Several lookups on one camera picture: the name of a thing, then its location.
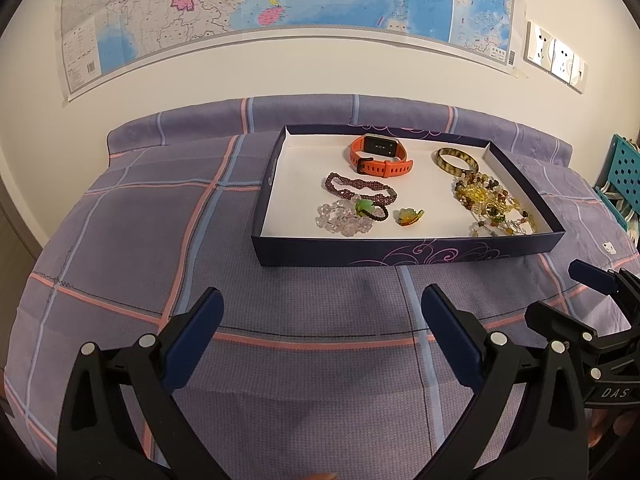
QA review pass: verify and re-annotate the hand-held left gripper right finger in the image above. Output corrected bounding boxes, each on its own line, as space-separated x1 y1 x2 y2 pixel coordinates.
421 284 601 480

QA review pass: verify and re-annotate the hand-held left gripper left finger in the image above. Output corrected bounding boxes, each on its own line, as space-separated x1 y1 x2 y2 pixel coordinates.
56 287 226 480

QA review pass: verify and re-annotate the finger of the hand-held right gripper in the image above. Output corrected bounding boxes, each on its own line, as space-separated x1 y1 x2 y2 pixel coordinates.
525 301 640 357
569 259 640 311

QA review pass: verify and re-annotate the clear and orange bead bracelet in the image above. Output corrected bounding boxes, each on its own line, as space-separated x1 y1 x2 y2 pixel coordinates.
468 210 540 238

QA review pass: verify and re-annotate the orange yellow butterfly pendant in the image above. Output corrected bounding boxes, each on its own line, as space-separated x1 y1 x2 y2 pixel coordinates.
393 208 426 228

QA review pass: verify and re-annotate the yellow bead necklace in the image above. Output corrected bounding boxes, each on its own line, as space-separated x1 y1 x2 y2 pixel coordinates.
456 184 526 228

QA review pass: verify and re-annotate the green pendant black cord bracelet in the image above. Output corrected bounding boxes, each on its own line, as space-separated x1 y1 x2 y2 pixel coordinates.
354 198 392 222

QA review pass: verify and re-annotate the clear crystal bead bracelet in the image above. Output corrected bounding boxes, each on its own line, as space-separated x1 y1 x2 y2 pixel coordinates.
314 199 374 237

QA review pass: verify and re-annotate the dark purple shallow box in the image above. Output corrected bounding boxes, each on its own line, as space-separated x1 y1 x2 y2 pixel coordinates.
251 124 567 267

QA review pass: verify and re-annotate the person's right hand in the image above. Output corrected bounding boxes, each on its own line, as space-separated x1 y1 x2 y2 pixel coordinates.
588 409 640 449

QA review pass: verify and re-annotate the teal plastic basket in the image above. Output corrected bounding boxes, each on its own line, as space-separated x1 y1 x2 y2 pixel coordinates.
594 133 640 235

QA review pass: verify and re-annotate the tortoiseshell bangle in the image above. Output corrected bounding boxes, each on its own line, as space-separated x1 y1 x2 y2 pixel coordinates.
432 146 480 178

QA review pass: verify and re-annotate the orange smart watch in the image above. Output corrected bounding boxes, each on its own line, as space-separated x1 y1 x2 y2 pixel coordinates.
348 133 415 180

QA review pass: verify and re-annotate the multicolour stone bead bracelet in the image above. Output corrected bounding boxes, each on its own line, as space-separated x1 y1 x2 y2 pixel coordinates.
452 171 510 211

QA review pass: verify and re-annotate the maroon braided bracelet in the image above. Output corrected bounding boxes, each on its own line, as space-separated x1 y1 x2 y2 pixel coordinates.
324 172 399 209

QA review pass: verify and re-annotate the white wall socket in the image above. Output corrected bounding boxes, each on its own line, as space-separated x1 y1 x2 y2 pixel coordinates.
548 37 577 82
568 54 590 94
524 20 556 69

